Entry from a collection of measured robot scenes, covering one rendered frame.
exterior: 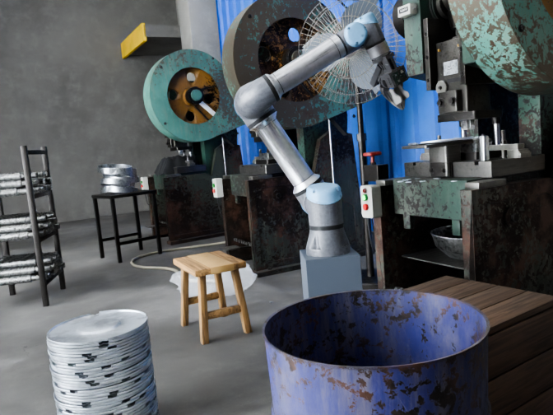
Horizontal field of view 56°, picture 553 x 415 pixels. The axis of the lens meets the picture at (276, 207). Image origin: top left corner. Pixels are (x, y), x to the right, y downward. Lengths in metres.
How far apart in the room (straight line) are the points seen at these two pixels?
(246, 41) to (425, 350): 2.34
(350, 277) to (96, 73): 6.96
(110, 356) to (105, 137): 6.81
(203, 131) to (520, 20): 3.54
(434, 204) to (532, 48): 0.66
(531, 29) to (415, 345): 1.01
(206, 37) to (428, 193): 5.36
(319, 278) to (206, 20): 5.73
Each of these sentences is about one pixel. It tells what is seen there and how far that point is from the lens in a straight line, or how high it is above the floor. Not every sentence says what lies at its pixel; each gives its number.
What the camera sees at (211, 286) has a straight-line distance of 2.94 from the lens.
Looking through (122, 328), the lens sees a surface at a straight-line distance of 1.66.
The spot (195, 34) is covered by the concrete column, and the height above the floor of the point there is 2.29.
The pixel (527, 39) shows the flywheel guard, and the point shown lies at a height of 1.07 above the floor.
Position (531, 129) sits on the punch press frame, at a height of 0.80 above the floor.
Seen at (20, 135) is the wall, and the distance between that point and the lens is 8.12.
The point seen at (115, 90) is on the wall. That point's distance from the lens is 8.35.
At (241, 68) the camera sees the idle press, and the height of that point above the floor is 1.28.
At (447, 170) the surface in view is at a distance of 2.11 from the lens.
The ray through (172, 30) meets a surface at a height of 2.43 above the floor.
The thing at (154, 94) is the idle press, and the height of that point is 1.35.
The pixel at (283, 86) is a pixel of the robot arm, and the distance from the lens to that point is 1.74.
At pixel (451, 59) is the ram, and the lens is 2.22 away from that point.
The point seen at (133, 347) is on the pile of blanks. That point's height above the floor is 0.28.
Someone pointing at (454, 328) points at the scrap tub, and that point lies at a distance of 1.18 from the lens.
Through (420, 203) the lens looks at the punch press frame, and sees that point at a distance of 2.14.
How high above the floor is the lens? 0.83
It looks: 7 degrees down
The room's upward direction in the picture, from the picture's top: 5 degrees counter-clockwise
